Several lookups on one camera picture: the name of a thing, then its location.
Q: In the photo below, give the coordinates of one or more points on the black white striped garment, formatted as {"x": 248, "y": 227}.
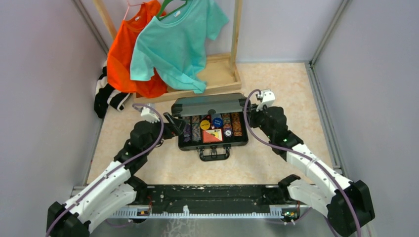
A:
{"x": 106, "y": 95}

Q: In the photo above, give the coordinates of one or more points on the orange t-shirt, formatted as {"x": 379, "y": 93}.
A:
{"x": 120, "y": 55}

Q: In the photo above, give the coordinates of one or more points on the green multicolour chip row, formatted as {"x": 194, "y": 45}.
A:
{"x": 226, "y": 121}

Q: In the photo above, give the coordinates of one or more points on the red playing card box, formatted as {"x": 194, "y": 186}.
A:
{"x": 212, "y": 136}

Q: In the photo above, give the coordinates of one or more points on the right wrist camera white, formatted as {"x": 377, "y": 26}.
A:
{"x": 266, "y": 98}

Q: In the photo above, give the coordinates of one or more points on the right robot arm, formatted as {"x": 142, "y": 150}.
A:
{"x": 347, "y": 205}

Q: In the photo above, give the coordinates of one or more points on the purple chip row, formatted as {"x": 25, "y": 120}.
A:
{"x": 187, "y": 134}

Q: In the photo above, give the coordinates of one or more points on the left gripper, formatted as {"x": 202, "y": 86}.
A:
{"x": 176, "y": 127}

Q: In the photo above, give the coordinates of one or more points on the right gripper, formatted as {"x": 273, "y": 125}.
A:
{"x": 253, "y": 113}

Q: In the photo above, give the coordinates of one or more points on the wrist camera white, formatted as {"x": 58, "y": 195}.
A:
{"x": 148, "y": 114}
{"x": 266, "y": 98}

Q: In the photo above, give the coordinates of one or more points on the orange red chip row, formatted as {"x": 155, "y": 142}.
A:
{"x": 236, "y": 123}

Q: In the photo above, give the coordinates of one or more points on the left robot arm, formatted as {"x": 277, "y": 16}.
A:
{"x": 116, "y": 186}

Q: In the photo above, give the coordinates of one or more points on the yellow round button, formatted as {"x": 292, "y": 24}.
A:
{"x": 205, "y": 125}

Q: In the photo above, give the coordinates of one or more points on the red black triangle marker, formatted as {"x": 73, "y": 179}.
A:
{"x": 206, "y": 117}

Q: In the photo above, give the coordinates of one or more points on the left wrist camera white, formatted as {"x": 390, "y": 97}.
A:
{"x": 148, "y": 114}

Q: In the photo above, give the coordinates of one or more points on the blue round button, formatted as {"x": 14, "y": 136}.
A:
{"x": 217, "y": 122}

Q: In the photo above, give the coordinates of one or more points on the black poker set case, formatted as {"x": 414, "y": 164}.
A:
{"x": 213, "y": 105}

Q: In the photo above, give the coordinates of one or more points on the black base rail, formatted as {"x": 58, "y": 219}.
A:
{"x": 214, "y": 199}

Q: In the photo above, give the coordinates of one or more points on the teal t-shirt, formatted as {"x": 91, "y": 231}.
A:
{"x": 174, "y": 46}

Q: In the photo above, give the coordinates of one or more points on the wooden clothes rack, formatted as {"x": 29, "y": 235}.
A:
{"x": 220, "y": 72}

